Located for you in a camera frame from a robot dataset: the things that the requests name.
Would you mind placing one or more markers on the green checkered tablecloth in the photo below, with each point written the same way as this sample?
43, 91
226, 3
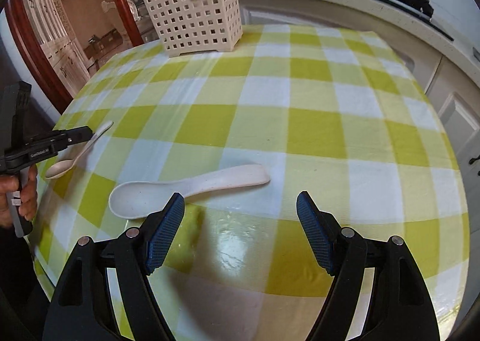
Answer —
329, 111

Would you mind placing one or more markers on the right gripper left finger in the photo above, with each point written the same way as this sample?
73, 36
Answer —
81, 307

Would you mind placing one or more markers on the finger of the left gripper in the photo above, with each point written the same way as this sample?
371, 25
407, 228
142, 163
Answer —
73, 136

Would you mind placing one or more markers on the cream perforated utensil basket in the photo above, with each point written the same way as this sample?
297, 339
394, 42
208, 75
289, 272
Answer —
189, 26

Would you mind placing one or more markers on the red wooden sliding door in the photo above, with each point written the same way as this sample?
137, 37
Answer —
74, 46

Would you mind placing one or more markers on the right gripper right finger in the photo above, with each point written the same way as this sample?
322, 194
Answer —
400, 306

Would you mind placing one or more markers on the person's left hand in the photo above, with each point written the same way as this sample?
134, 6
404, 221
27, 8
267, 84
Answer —
28, 195

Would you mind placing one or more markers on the large white ceramic spoon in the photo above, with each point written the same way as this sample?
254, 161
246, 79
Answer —
138, 199

